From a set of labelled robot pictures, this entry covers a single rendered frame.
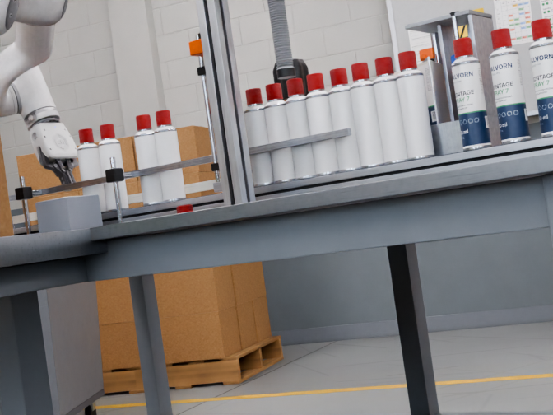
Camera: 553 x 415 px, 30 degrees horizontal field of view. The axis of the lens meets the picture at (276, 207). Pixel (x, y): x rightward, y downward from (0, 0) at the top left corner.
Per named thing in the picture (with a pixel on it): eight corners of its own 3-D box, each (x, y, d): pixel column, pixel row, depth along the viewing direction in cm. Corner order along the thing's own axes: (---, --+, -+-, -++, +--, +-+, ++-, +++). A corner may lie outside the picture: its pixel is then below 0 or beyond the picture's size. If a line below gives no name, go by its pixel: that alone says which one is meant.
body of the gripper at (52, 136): (36, 114, 247) (53, 156, 244) (67, 114, 255) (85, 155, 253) (18, 130, 251) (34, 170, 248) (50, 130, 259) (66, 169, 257)
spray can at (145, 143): (171, 202, 234) (159, 113, 234) (155, 204, 230) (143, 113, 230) (154, 205, 237) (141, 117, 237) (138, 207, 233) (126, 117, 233)
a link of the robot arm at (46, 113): (36, 106, 247) (40, 117, 247) (63, 106, 255) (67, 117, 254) (16, 123, 252) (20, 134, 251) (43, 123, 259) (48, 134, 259)
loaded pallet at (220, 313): (284, 358, 624) (252, 130, 627) (239, 384, 545) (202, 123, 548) (107, 376, 660) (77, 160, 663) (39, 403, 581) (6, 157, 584)
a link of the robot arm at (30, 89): (23, 112, 248) (59, 103, 252) (4, 64, 250) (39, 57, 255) (18, 127, 255) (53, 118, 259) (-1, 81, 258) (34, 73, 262)
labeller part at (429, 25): (492, 18, 201) (491, 13, 201) (468, 12, 192) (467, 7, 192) (429, 33, 209) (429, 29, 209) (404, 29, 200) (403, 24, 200)
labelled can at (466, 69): (496, 147, 189) (480, 36, 189) (485, 147, 185) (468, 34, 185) (470, 151, 192) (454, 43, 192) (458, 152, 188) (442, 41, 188)
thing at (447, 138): (513, 146, 201) (494, 16, 201) (485, 147, 190) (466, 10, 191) (448, 157, 209) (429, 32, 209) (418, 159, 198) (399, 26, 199)
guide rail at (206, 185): (374, 160, 206) (373, 151, 206) (371, 160, 205) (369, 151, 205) (16, 223, 267) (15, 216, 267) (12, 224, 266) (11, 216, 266)
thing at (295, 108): (325, 176, 210) (311, 76, 211) (312, 177, 206) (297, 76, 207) (304, 179, 213) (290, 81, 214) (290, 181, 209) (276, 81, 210)
